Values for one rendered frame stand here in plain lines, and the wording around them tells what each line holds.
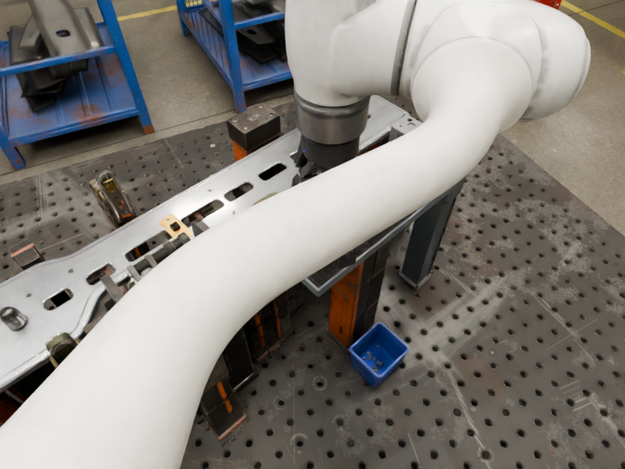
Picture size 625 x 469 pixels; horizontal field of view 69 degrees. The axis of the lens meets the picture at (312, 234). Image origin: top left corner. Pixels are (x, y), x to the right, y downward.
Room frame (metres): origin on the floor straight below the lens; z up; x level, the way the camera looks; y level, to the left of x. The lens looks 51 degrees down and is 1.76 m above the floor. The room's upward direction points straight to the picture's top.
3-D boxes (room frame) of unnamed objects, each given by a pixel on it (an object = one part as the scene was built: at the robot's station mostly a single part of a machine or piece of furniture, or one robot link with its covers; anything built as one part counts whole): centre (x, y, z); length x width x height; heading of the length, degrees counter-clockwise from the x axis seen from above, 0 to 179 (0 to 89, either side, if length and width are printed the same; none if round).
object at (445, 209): (0.72, -0.29, 0.92); 0.08 x 0.08 x 0.44; 43
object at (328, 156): (0.47, -0.02, 1.36); 0.08 x 0.07 x 0.09; 25
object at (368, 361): (0.46, -0.15, 0.74); 0.11 x 0.10 x 0.09; 133
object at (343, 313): (0.55, -0.10, 0.92); 0.10 x 0.08 x 0.45; 133
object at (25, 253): (0.58, 0.62, 0.84); 0.11 x 0.08 x 0.29; 43
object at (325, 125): (0.47, -0.02, 1.43); 0.09 x 0.09 x 0.06
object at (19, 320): (0.41, 0.55, 1.02); 0.03 x 0.03 x 0.07
